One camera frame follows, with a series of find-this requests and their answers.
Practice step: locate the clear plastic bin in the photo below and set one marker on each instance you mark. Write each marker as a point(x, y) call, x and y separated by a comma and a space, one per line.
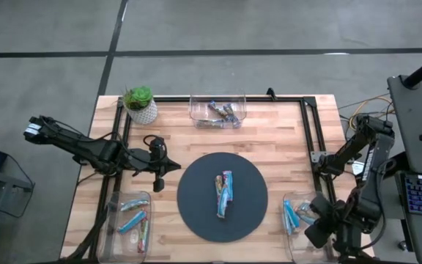
point(123, 249)
point(200, 110)
point(295, 249)

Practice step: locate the black caster wheel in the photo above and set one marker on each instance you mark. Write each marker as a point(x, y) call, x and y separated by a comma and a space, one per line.
point(403, 245)

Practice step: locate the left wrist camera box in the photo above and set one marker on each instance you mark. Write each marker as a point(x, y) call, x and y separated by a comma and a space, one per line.
point(157, 144)

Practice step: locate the grey metal corner bracket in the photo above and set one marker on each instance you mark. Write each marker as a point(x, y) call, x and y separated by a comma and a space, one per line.
point(315, 157)

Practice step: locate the small black clamp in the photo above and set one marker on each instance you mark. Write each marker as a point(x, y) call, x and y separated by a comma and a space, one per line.
point(270, 93)

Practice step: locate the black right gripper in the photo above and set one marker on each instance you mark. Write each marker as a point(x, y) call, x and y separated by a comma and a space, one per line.
point(344, 220)

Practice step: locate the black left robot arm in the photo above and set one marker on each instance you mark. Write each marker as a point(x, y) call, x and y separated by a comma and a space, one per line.
point(83, 146)

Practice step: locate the granola bar dark-blue-ended wrapper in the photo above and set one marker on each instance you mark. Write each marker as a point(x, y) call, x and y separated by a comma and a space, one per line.
point(214, 124)
point(216, 109)
point(232, 113)

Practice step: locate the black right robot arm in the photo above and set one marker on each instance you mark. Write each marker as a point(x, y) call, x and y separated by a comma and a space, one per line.
point(372, 165)

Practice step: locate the round dark blue woven placemat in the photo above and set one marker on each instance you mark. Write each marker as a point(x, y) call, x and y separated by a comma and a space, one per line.
point(196, 220)

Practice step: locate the potted succulent white patterned pot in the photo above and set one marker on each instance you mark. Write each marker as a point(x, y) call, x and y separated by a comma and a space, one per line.
point(145, 113)

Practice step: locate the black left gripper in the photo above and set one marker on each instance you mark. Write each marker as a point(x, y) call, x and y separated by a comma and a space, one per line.
point(143, 161)

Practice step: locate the dark grey side table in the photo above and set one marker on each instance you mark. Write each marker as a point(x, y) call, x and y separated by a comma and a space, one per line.
point(412, 110)

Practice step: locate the grey metal stand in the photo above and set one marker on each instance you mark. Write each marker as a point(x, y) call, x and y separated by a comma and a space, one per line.
point(9, 181)

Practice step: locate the black diagonal stand beam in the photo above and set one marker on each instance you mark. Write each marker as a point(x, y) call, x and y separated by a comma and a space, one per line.
point(394, 163)

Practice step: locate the white paper sheet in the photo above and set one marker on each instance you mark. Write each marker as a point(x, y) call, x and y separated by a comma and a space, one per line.
point(357, 168)

